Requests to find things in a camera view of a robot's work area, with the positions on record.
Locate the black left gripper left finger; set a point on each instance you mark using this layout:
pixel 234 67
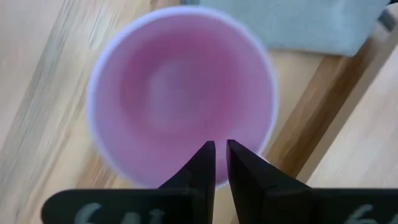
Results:
pixel 192 199

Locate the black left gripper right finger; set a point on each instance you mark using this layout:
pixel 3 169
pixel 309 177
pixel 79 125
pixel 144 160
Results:
pixel 267 199

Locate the pink mug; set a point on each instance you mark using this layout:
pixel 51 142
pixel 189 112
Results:
pixel 186 77

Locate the grey cloth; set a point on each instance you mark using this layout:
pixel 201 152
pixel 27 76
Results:
pixel 295 25

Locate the wooden shelf board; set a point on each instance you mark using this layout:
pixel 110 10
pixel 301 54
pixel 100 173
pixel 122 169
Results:
pixel 367 140

